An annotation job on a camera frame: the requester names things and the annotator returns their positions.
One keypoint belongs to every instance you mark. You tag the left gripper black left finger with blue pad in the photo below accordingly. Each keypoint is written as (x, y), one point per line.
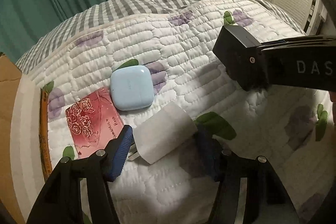
(60, 200)

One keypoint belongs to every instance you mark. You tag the white power adapter plug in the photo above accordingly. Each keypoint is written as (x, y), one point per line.
(162, 133)

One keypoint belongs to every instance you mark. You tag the brown cardboard box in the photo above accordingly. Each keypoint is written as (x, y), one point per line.
(25, 158)

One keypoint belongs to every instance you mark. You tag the floral white quilt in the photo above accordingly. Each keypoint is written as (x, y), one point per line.
(292, 127)

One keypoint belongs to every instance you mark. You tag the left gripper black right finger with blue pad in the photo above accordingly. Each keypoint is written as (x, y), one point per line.
(249, 191)

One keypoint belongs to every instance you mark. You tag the red rose card wallet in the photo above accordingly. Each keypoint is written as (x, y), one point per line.
(93, 122)

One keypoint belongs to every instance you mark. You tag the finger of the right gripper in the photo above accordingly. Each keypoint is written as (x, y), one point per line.
(304, 65)

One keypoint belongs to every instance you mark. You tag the grey checked bed sheet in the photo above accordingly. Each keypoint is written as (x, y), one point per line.
(97, 15)

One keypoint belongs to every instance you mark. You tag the light blue earbuds case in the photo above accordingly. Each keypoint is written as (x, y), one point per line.
(131, 88)

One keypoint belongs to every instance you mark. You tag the black rectangular box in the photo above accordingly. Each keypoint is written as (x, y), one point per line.
(236, 48)

